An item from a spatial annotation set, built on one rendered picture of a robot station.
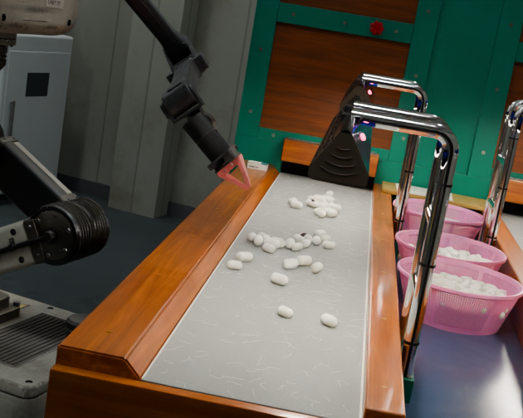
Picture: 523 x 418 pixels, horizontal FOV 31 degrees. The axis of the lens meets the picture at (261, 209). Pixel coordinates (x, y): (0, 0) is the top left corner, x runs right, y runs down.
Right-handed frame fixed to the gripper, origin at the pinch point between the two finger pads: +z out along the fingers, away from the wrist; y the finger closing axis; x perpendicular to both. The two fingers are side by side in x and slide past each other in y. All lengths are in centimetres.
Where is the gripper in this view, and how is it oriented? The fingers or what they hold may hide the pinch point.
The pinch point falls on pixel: (246, 186)
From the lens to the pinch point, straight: 216.1
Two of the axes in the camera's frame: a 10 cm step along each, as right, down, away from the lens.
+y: 1.2, -1.9, 9.7
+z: 6.3, 7.7, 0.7
